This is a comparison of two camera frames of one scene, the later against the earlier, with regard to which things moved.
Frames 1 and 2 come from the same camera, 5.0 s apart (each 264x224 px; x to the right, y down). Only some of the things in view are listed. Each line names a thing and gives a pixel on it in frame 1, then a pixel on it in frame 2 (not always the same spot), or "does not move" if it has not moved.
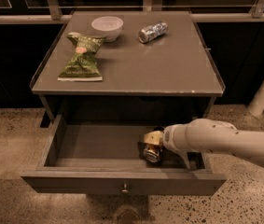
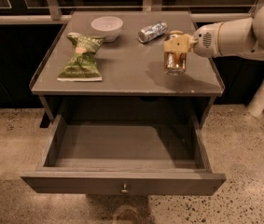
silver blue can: x=152 y=32 does not move
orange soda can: x=152 y=152 to x=174 y=63
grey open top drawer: x=101 y=154 does not move
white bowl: x=107 y=27 does not move
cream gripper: x=170 y=138 to x=204 y=41
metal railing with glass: x=57 y=4 does not move
